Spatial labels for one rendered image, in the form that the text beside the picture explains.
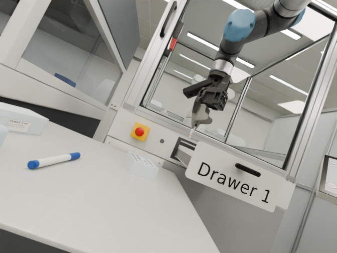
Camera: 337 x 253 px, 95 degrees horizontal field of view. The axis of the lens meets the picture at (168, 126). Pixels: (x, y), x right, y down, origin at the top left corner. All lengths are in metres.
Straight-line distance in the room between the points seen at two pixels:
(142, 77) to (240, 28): 0.48
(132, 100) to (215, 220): 0.73
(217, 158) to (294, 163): 0.69
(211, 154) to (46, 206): 0.37
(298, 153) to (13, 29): 1.34
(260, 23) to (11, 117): 0.68
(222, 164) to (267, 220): 0.64
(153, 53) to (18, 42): 0.51
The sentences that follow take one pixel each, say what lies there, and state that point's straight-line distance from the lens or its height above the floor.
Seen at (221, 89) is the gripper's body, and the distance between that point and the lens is 0.55.
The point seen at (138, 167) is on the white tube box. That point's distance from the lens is 0.49.
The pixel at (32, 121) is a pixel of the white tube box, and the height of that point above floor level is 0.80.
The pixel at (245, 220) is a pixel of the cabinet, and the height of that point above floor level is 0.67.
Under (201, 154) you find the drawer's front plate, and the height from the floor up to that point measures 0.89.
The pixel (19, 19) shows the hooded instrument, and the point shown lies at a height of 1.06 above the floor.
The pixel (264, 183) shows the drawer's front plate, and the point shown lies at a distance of 0.57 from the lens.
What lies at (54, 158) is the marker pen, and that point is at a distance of 0.38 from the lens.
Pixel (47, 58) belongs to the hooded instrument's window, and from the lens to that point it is 0.90.
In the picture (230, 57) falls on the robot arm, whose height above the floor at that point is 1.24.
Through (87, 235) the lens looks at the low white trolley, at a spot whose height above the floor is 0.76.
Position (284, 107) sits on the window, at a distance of 1.09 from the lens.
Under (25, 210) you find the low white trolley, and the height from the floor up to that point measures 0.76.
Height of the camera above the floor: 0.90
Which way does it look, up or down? 4 degrees up
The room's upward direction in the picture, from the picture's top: 23 degrees clockwise
